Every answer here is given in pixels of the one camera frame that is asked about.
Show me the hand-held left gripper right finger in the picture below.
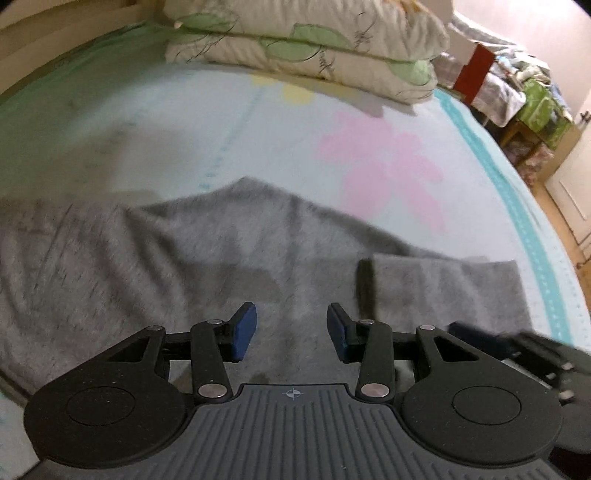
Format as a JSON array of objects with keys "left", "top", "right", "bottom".
[{"left": 326, "top": 303, "right": 485, "bottom": 403}]

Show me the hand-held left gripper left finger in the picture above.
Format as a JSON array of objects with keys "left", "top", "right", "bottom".
[{"left": 97, "top": 302, "right": 258, "bottom": 400}]

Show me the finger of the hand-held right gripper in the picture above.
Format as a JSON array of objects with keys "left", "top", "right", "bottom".
[{"left": 448, "top": 321, "right": 522, "bottom": 360}]

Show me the grey sweater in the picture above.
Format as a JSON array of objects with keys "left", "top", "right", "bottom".
[{"left": 0, "top": 175, "right": 533, "bottom": 402}]

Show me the white door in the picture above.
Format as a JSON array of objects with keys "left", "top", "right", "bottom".
[{"left": 545, "top": 108, "right": 591, "bottom": 247}]

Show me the floral fabric bag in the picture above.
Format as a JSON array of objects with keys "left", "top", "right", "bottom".
[{"left": 508, "top": 138, "right": 561, "bottom": 185}]

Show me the light blue printed blanket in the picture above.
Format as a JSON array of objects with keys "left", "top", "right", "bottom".
[{"left": 0, "top": 60, "right": 591, "bottom": 480}]

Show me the wooden stool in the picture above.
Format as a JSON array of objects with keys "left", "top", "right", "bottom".
[{"left": 499, "top": 117, "right": 548, "bottom": 169}]

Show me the green floral storage bag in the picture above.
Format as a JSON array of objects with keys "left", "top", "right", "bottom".
[{"left": 516, "top": 76, "right": 575, "bottom": 151}]

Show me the folded floral quilt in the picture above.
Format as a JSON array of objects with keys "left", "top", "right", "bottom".
[{"left": 164, "top": 0, "right": 452, "bottom": 106}]

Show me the green bed sheet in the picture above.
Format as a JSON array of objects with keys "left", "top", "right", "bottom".
[{"left": 0, "top": 22, "right": 185, "bottom": 195}]

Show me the red bed post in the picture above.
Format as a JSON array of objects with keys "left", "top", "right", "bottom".
[{"left": 453, "top": 44, "right": 496, "bottom": 106}]

